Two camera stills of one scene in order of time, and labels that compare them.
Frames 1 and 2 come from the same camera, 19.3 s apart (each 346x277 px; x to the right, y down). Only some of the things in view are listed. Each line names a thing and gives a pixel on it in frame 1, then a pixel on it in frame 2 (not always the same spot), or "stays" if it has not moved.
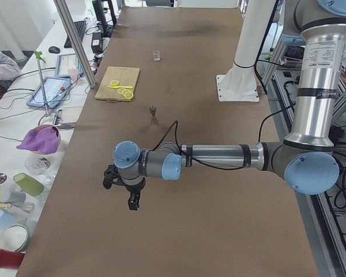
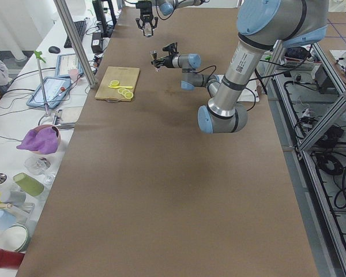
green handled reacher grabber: [38, 54] stays
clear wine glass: [40, 165] stays
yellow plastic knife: [123, 86] stays
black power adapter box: [97, 43] stays
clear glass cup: [157, 55] -> [147, 30]
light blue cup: [1, 219] stays
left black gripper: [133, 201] -> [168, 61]
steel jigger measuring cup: [152, 109] -> [152, 52]
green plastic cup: [29, 184] stays
